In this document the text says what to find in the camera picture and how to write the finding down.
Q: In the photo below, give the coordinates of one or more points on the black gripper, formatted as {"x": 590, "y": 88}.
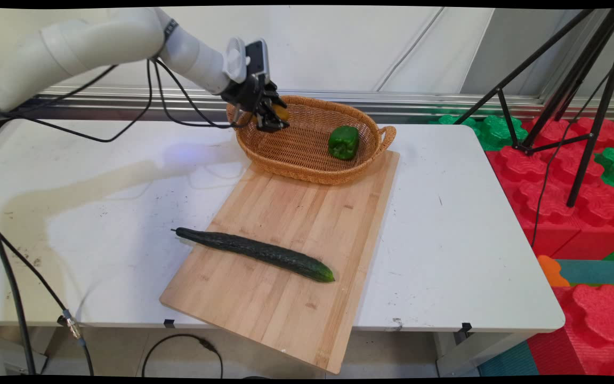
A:
{"x": 247, "y": 92}

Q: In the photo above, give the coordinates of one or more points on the small yellow vegetable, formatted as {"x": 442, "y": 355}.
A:
{"x": 281, "y": 113}

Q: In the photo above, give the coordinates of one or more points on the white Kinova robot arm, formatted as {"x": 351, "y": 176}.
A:
{"x": 99, "y": 45}

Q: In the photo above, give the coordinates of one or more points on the woven wicker basket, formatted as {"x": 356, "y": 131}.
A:
{"x": 307, "y": 144}

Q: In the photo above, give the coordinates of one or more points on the green bell pepper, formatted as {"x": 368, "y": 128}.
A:
{"x": 344, "y": 142}

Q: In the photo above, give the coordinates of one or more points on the wooden cutting board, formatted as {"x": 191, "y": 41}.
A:
{"x": 291, "y": 250}

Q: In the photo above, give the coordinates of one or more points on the long dark green cucumber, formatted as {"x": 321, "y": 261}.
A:
{"x": 256, "y": 252}

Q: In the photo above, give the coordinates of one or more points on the small black table clip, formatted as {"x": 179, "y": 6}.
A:
{"x": 169, "y": 323}
{"x": 466, "y": 327}

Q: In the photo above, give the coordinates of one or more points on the large red foam block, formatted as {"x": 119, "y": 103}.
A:
{"x": 552, "y": 192}

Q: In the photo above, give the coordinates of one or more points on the black tripod stand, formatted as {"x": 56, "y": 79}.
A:
{"x": 573, "y": 80}

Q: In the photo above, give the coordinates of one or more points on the white table leg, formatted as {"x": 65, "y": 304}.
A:
{"x": 472, "y": 352}

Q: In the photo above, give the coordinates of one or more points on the orange foam block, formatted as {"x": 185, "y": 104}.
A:
{"x": 551, "y": 271}

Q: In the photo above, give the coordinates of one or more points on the teal foam block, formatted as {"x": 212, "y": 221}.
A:
{"x": 595, "y": 271}

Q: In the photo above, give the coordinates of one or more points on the red foam block with puzzle top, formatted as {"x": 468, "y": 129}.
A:
{"x": 589, "y": 330}

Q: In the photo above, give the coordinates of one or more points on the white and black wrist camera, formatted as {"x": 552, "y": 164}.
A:
{"x": 247, "y": 57}

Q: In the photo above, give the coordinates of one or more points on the aluminium window rail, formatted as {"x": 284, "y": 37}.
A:
{"x": 339, "y": 101}

